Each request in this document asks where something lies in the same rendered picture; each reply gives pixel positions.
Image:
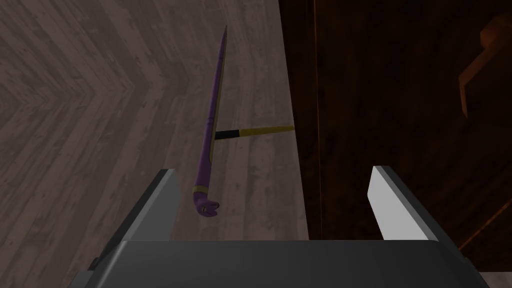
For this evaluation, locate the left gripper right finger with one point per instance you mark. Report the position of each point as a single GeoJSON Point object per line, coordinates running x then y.
{"type": "Point", "coordinates": [394, 210]}

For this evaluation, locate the yellow and black stick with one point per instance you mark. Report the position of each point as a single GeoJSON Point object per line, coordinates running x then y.
{"type": "Point", "coordinates": [256, 132]}

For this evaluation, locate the dark brown wooden door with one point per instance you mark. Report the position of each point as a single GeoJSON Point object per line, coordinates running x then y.
{"type": "Point", "coordinates": [400, 120]}

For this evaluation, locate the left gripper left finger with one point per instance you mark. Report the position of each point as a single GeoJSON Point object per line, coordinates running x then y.
{"type": "Point", "coordinates": [156, 212]}

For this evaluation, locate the purple stick with yellow band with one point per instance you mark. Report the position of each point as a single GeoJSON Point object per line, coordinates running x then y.
{"type": "Point", "coordinates": [210, 132]}

